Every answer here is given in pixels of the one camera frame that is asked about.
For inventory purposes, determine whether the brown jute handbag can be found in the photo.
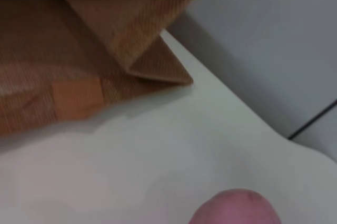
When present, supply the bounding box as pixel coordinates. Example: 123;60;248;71
0;0;215;137

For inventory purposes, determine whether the pink peach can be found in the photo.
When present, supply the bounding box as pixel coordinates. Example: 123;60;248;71
188;188;282;224

